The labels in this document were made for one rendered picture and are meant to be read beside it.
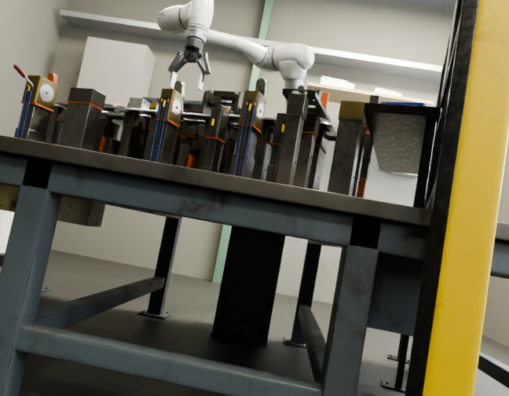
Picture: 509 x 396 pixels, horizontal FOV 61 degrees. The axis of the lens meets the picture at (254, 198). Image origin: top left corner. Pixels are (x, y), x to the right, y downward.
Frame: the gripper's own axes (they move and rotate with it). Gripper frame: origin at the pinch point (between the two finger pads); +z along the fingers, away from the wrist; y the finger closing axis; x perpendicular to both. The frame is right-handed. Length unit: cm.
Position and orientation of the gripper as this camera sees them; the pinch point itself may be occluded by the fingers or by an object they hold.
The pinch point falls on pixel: (185, 86)
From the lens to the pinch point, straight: 192.6
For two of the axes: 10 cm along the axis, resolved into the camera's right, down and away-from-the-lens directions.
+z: -1.8, 9.8, -0.8
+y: 9.3, 1.4, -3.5
